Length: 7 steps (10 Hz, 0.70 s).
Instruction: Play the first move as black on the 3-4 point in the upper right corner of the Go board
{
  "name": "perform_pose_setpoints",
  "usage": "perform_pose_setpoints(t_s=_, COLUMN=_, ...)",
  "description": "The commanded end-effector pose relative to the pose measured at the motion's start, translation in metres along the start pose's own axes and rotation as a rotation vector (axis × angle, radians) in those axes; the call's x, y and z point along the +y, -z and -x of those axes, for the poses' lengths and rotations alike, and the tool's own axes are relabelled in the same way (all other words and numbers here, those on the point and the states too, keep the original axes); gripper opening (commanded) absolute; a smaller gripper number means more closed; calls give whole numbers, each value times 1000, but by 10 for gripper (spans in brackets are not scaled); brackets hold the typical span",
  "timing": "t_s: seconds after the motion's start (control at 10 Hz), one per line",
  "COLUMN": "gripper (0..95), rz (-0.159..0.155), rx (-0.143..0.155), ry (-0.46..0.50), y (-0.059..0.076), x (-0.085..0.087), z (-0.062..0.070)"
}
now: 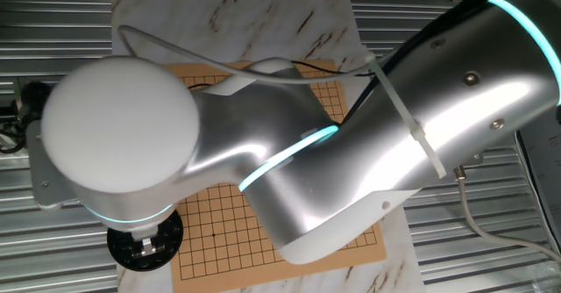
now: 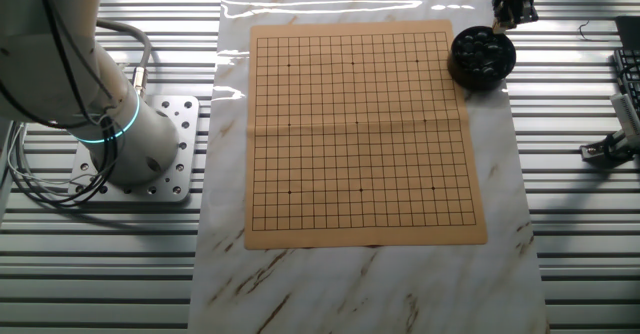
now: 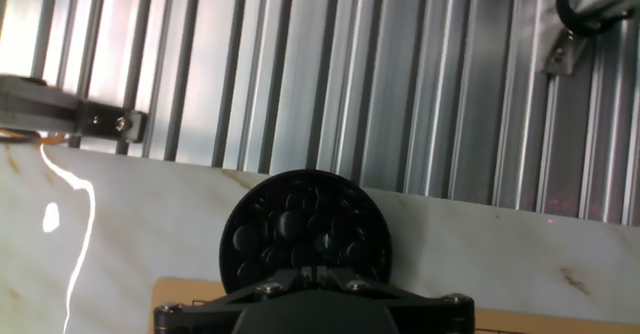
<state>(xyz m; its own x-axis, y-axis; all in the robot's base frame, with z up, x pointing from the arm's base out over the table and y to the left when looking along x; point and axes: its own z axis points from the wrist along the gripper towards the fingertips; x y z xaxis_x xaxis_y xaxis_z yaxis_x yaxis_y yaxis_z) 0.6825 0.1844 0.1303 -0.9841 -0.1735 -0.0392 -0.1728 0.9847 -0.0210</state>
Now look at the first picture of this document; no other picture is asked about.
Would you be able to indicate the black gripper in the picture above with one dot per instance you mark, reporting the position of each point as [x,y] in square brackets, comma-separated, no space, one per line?
[149,237]

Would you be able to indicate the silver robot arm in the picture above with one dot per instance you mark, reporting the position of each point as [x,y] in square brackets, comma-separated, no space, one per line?
[122,122]

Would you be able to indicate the wooden go board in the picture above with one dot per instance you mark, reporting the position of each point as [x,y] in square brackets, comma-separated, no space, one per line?
[219,240]

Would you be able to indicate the black bowl of Go stones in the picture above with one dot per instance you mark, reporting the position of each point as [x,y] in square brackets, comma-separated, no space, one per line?
[120,251]

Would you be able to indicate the white marble pattern mat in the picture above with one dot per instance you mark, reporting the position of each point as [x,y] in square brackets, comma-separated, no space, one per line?
[219,3]

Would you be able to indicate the white zip tie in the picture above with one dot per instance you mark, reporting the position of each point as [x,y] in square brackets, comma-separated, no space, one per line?
[407,117]

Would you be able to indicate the printed poster sheet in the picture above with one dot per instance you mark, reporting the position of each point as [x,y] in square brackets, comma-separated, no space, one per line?
[543,161]

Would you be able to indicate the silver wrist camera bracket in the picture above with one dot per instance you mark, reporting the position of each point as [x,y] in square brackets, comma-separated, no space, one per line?
[41,179]

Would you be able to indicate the metal camera stand bracket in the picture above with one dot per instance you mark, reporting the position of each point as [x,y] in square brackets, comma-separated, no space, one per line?
[11,141]

